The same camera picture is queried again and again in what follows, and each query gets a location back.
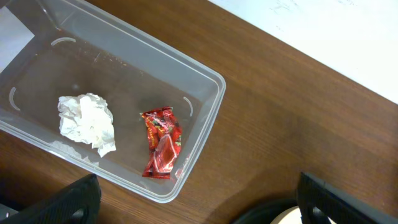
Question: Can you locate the beige large bowl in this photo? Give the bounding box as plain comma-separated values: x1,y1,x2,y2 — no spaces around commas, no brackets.
271,206,336,224

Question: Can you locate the red snack wrapper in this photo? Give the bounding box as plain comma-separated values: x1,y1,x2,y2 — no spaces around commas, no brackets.
140,106,182,179

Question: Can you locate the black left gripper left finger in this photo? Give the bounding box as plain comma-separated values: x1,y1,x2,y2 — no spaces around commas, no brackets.
1,174,101,224

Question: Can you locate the clear plastic bin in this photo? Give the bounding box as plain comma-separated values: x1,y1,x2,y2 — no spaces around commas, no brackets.
1,0,226,203

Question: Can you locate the white tissue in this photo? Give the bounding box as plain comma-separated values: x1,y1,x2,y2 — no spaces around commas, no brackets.
57,93,116,157

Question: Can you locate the round black tray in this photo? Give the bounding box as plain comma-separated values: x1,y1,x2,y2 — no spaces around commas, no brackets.
231,198,297,224

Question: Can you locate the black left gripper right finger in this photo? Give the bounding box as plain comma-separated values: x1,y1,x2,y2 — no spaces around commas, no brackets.
297,172,397,224

